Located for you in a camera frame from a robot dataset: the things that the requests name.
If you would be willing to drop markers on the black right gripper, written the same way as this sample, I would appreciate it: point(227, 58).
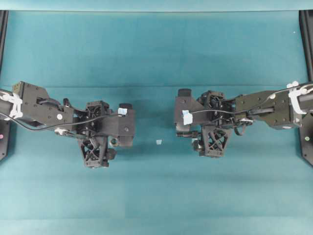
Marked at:
point(213, 109)

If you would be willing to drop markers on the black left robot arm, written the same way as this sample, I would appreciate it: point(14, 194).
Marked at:
point(30, 105)

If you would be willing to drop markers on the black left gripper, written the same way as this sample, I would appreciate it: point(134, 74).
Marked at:
point(96, 120)

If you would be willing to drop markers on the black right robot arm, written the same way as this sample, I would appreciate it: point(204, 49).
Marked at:
point(281, 109)

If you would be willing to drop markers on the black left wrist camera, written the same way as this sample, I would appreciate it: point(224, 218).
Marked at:
point(126, 124)

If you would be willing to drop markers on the silver conical washer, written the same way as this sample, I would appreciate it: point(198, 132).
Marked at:
point(114, 142)

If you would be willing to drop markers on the teal table mat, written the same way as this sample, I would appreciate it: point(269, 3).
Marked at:
point(261, 186)

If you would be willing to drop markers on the black threaded steel shaft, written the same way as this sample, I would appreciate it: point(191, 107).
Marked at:
point(190, 134)

